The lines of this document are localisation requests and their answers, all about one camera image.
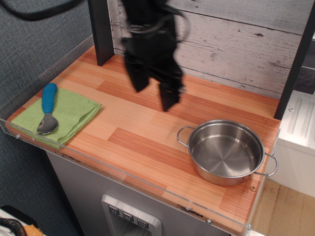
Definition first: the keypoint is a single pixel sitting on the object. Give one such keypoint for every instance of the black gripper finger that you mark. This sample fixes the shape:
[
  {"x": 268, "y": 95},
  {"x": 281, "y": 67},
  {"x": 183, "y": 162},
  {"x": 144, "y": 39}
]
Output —
[
  {"x": 169, "y": 95},
  {"x": 138, "y": 74}
]

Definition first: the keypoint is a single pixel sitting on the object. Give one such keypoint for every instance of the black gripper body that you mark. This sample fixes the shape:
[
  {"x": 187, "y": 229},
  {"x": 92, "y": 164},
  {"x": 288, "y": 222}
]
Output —
[{"x": 154, "y": 45}]

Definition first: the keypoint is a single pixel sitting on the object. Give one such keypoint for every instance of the stainless steel pot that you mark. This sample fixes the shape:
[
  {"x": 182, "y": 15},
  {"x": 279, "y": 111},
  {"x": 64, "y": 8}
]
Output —
[{"x": 225, "y": 152}]

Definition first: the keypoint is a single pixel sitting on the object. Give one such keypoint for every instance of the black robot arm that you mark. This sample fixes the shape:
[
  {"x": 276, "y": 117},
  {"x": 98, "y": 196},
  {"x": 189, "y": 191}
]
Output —
[{"x": 150, "y": 12}]

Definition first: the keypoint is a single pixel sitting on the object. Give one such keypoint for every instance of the green folded cloth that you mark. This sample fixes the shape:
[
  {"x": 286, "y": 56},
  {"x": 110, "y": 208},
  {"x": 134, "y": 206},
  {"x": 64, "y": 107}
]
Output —
[{"x": 71, "y": 110}]

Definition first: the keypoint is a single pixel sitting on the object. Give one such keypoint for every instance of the clear acrylic table guard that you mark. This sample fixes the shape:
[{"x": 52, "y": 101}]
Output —
[{"x": 134, "y": 142}]

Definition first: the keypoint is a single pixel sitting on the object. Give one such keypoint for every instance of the grey cabinet with dispenser panel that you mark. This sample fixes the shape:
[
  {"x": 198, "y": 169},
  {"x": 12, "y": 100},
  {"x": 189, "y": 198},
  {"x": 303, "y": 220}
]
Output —
[{"x": 105, "y": 207}]

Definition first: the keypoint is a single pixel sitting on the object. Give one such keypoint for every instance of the white ribbed appliance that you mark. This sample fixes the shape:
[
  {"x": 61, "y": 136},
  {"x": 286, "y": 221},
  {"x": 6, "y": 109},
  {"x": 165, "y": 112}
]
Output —
[{"x": 295, "y": 145}]

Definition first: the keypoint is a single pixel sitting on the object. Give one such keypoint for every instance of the orange fuzzy object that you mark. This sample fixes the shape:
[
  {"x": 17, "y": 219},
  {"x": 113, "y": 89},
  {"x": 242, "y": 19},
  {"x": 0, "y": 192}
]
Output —
[{"x": 31, "y": 230}]

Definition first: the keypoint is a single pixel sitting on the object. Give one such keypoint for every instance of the dark vertical post left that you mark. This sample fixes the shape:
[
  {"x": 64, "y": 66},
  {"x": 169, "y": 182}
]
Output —
[{"x": 101, "y": 28}]

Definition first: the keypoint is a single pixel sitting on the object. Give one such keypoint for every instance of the dark vertical post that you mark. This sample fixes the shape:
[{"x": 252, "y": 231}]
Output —
[
  {"x": 101, "y": 28},
  {"x": 297, "y": 64}
]

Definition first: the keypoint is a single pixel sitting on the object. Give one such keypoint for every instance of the blue handled metal spoon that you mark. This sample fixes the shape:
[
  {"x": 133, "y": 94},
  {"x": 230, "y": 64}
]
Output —
[{"x": 48, "y": 123}]

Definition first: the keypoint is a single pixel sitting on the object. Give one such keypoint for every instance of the dark vertical post right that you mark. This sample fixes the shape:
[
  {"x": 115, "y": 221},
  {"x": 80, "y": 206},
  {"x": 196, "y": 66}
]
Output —
[{"x": 297, "y": 64}]

